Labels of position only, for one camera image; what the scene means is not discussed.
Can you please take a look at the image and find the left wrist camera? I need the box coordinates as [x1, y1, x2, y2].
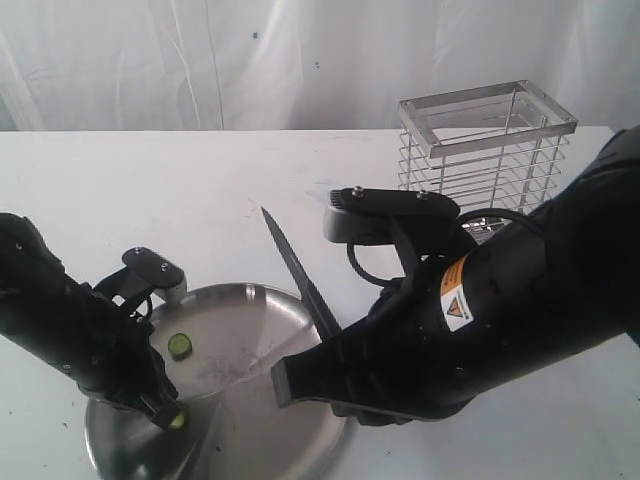
[122, 247, 187, 305]

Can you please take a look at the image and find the metal wire utensil holder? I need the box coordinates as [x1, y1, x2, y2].
[398, 80, 578, 214]

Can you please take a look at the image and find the white backdrop curtain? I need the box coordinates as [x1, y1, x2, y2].
[1, 1, 639, 131]

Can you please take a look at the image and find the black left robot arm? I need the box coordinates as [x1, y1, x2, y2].
[1, 213, 186, 429]

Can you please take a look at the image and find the green vegetable piece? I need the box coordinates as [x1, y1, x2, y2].
[168, 411, 189, 431]

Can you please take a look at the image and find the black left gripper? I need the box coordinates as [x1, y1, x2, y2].
[77, 279, 181, 429]

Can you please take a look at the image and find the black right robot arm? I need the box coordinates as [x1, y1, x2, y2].
[266, 128, 639, 426]

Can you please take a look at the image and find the round steel plate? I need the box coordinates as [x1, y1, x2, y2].
[85, 283, 350, 479]

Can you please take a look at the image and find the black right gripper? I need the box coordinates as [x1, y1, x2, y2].
[271, 239, 550, 426]

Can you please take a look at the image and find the green vegetable slice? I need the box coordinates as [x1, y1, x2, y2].
[167, 332, 193, 361]

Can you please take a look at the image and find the black serrated knife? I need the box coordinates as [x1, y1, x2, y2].
[261, 207, 341, 341]

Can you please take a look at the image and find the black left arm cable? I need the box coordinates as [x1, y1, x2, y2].
[92, 267, 156, 321]

